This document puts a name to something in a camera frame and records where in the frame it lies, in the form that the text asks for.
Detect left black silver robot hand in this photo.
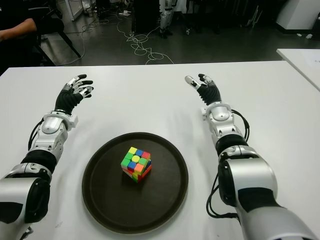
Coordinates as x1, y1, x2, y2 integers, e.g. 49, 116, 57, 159
54, 73, 95, 116

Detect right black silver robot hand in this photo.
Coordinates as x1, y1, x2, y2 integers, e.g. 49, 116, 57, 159
184, 73, 223, 106

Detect multicoloured Rubik's cube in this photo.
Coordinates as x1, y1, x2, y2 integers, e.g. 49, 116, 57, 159
120, 146, 153, 184

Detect dark brown round plate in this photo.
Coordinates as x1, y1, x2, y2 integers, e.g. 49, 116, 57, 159
81, 131, 190, 228

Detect black chair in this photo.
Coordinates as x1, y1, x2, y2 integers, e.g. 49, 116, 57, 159
34, 17, 82, 67

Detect seated person in black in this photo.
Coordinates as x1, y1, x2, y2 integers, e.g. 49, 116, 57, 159
0, 0, 65, 68

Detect pale folding stand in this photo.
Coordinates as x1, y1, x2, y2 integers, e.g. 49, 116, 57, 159
247, 4, 262, 28

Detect white board panel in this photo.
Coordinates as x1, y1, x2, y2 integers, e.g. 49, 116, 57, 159
70, 0, 88, 22

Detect white side table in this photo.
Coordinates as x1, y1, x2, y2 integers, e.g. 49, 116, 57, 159
276, 48, 320, 92

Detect black cabinet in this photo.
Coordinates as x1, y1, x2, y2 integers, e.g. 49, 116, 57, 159
131, 0, 161, 35

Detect white machine housing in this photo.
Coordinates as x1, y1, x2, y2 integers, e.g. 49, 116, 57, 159
275, 0, 320, 35

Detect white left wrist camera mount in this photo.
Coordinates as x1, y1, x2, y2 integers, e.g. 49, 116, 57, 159
67, 114, 80, 130

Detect black right wrist cables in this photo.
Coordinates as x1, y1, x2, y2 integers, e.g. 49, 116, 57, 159
231, 108, 251, 143

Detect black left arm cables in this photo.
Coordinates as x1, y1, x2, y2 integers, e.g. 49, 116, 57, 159
28, 121, 45, 151

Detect tangled white floor cable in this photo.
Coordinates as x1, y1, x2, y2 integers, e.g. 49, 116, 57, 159
116, 14, 176, 66

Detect black right elbow cable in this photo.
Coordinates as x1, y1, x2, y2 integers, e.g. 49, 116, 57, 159
205, 172, 240, 219

